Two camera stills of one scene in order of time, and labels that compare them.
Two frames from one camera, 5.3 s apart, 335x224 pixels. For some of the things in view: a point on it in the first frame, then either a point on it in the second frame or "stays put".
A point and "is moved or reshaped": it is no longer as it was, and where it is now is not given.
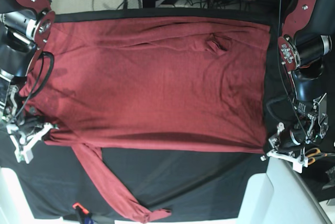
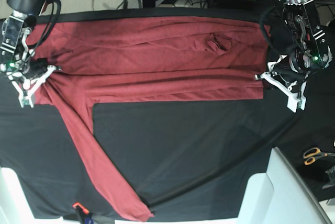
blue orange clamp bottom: x=88 y=216 stays put
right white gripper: x=298 y=161 -> x=287 y=89
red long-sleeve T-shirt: x=175 y=84 is moved or reshaped
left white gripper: x=22 y=144 -> x=26 y=88
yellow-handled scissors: x=313 y=153 stays put
